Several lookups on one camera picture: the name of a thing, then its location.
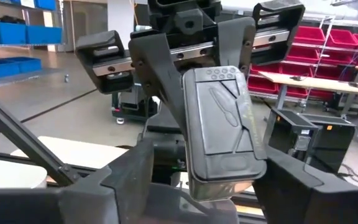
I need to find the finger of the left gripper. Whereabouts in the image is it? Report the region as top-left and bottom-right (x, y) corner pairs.
(127, 32), (188, 141)
(217, 16), (257, 77)

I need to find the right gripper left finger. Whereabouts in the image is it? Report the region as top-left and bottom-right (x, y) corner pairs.
(0, 138), (155, 224)

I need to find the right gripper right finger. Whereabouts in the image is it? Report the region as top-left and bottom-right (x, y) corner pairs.
(252, 146), (358, 224)

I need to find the black lidded spice tin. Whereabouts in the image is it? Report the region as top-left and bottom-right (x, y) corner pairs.
(181, 64), (268, 203)

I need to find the red storage bin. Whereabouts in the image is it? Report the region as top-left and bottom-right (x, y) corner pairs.
(326, 29), (358, 50)
(285, 45), (320, 64)
(293, 26), (326, 47)
(249, 63), (284, 75)
(247, 75), (280, 95)

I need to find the black wheeled cart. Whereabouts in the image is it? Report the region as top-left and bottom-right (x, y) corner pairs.
(112, 83), (158, 125)

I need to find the black computer case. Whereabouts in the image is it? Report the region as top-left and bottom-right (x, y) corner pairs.
(262, 108), (320, 163)
(301, 113), (357, 174)

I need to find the thin black floor cable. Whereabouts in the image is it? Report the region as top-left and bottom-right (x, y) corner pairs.
(337, 163), (358, 184)

